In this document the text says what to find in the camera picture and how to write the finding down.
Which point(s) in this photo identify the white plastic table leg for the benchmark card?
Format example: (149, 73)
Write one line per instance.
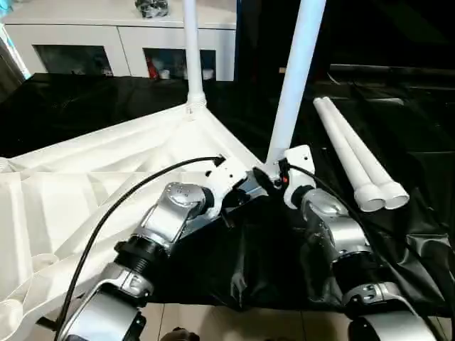
(345, 152)
(298, 78)
(193, 53)
(369, 156)

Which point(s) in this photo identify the white plastic table top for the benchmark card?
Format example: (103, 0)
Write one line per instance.
(71, 184)

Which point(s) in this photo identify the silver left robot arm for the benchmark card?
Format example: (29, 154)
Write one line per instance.
(167, 220)

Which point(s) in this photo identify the black plastic mat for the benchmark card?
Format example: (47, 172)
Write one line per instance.
(266, 266)

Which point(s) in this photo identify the red carton behind glass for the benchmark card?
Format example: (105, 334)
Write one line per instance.
(153, 69)

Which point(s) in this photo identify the grey object on cabinet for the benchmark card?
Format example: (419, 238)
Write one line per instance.
(151, 9)

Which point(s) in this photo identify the white glass-door cabinet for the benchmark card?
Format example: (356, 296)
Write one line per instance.
(89, 39)

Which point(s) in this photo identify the grey curtain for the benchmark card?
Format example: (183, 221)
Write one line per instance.
(10, 60)

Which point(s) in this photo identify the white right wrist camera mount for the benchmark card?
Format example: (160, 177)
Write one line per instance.
(302, 167)

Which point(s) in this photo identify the blue vertical post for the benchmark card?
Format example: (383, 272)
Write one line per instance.
(240, 39)

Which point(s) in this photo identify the black folding table frame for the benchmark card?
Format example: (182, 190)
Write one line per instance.
(46, 322)

